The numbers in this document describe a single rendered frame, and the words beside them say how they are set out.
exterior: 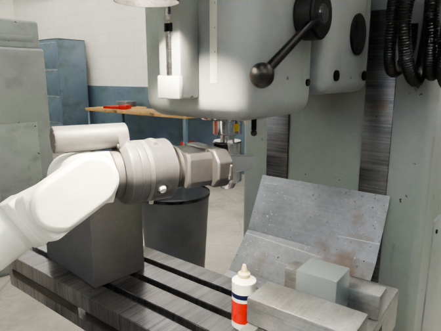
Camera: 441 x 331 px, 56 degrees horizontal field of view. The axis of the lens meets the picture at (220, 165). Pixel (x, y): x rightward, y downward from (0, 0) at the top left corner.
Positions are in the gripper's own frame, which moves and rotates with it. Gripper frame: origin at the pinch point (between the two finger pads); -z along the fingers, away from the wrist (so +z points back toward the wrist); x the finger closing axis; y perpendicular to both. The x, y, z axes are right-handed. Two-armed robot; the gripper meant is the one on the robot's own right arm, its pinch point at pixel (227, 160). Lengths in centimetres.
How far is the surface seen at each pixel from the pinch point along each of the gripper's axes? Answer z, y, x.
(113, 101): -211, 28, 677
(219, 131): 2.2, -4.9, -1.0
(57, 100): -125, 26, 721
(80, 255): 17.7, 22.3, 26.5
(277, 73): -1.1, -13.7, -10.2
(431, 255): -53, 26, -7
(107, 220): 13.0, 14.4, 22.4
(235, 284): 1.0, 19.7, -4.1
